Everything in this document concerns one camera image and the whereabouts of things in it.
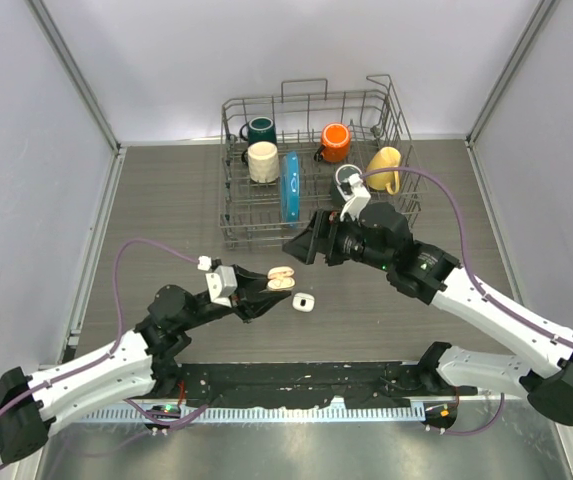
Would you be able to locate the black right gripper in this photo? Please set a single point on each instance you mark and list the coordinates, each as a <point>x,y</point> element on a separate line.
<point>320,236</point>

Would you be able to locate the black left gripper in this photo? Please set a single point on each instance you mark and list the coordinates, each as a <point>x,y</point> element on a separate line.
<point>250,299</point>

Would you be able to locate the beige earbud charging case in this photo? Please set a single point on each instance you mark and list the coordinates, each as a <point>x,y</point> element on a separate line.
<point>280,278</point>

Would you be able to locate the white earbud charging case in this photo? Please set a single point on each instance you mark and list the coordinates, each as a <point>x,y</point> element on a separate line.
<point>303,302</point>

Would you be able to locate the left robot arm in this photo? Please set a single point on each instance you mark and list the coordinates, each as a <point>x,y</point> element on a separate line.
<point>141,361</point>

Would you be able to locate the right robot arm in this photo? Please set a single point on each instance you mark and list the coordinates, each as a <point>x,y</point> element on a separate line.
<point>539,366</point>

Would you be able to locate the grey mug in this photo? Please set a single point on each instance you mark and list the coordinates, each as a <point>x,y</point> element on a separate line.
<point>342,175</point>

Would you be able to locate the blue plastic plate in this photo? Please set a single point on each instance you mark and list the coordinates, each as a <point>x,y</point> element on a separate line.
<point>290,188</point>

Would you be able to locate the cream ribbed mug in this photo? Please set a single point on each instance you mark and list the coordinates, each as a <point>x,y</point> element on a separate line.
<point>262,161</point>

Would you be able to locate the orange mug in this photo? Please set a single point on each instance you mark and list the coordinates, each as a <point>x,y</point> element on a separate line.
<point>334,144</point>

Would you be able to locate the yellow mug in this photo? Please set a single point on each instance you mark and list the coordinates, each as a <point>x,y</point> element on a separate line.
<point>388,180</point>

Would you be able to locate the dark green mug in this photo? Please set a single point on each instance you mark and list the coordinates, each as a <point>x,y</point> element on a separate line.
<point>258,129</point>

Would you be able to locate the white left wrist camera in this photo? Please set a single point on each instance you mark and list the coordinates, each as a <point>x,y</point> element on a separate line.
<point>220,279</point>

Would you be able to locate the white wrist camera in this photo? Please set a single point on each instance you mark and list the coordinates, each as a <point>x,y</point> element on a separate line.
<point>356,197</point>
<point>220,279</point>

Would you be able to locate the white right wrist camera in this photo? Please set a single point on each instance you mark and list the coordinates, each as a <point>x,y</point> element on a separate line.
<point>356,197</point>

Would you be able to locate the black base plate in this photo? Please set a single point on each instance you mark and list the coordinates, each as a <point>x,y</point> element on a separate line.
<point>305,385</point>

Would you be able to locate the grey wire dish rack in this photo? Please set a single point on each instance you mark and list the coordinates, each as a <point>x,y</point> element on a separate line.
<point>251,214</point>

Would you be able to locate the white slotted cable duct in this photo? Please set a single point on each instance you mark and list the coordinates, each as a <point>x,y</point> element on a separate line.
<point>335,412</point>

